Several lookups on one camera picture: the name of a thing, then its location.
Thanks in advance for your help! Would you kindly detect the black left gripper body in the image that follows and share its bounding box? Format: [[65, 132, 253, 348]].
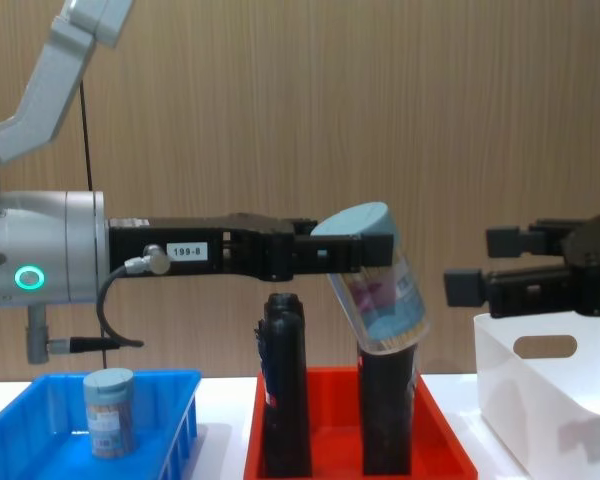
[[108, 213, 297, 282]]

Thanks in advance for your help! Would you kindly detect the black gripper cable, silver plug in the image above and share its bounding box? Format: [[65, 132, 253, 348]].
[[47, 243, 172, 351]]

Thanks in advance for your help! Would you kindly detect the blue plastic bin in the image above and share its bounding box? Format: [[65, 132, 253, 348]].
[[0, 368, 203, 480]]

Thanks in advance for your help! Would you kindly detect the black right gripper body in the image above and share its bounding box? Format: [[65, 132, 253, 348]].
[[562, 213, 600, 318]]

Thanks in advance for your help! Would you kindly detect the red plastic bin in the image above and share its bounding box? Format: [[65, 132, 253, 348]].
[[243, 366, 480, 480]]

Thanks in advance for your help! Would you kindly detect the white plastic bin with handle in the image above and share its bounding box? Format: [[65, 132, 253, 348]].
[[472, 311, 600, 480]]

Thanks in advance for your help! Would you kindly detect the black plastic bottle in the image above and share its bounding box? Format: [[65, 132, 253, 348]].
[[253, 292, 314, 479], [356, 343, 421, 477]]

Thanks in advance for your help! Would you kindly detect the clear toothpick jar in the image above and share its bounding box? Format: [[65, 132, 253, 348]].
[[310, 201, 431, 357], [82, 368, 136, 459]]

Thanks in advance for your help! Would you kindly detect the thin black cable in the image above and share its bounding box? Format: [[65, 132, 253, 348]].
[[79, 79, 109, 372]]

